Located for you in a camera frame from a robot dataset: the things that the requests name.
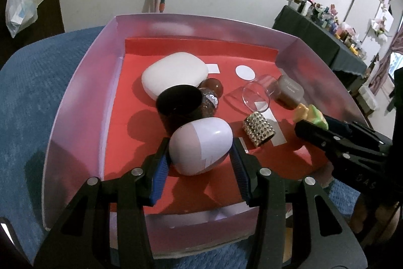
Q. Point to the person's right hand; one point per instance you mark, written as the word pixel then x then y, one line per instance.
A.
pixel 376 215

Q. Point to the patterned curtain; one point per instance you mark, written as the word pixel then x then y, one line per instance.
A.
pixel 382 70

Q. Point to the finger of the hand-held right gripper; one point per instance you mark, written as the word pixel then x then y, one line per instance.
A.
pixel 330 141
pixel 341 125

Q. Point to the white egg-shaped case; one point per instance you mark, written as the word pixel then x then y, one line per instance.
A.
pixel 201 146

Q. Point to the white cabinet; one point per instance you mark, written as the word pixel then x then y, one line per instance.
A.
pixel 365 10

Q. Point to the table with dark green cloth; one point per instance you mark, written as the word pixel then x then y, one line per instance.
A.
pixel 311 39

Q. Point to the bead bottle with brown ball stopper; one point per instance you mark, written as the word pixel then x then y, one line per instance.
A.
pixel 212 98

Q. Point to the black cup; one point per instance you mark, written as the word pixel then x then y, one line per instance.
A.
pixel 179 105

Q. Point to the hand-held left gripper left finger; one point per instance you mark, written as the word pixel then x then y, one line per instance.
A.
pixel 159 176

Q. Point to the white flower bouquet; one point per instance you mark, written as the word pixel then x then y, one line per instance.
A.
pixel 382 26

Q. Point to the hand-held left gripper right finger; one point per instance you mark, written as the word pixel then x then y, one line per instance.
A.
pixel 242 173

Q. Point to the grey earbud case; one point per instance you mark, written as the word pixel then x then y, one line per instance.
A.
pixel 289 91

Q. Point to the green toy figure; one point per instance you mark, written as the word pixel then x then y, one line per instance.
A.
pixel 310 114

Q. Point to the purple cardboard box red lining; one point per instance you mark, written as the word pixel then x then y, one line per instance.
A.
pixel 126 130

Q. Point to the silver studded cylinder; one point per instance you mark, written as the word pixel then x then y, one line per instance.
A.
pixel 259 128

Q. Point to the clear glass cup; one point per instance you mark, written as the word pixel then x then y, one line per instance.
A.
pixel 258 95

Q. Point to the clear plastic bag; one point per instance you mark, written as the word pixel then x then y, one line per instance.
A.
pixel 20 7

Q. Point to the white oval case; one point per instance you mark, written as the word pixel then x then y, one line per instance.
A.
pixel 173 73

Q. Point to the row of small figurines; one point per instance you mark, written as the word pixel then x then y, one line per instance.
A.
pixel 327 20

